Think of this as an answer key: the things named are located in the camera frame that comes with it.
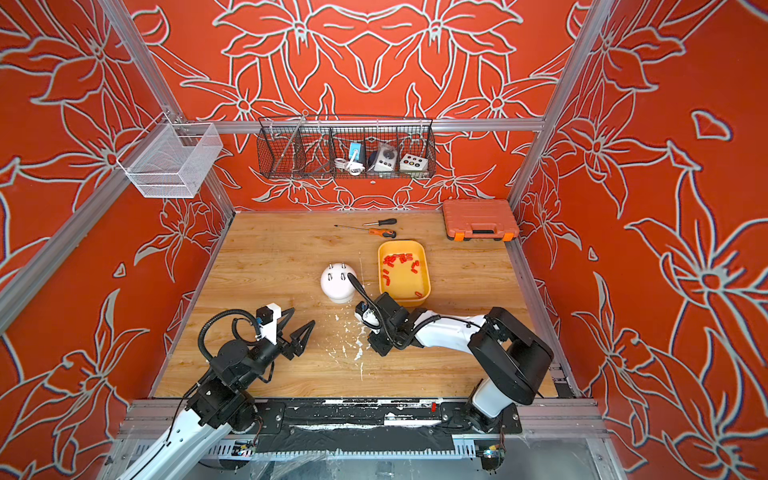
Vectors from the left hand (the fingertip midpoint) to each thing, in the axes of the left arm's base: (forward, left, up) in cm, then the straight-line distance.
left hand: (303, 316), depth 76 cm
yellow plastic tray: (+25, -27, -14) cm, 39 cm away
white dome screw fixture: (+13, -5, -5) cm, 15 cm away
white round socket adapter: (+44, -19, +18) cm, 51 cm away
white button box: (+48, -27, +15) cm, 57 cm away
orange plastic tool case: (+48, -55, -9) cm, 73 cm away
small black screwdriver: (+48, -17, -14) cm, 53 cm away
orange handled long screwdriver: (+42, -14, -12) cm, 46 cm away
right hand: (0, -16, -14) cm, 21 cm away
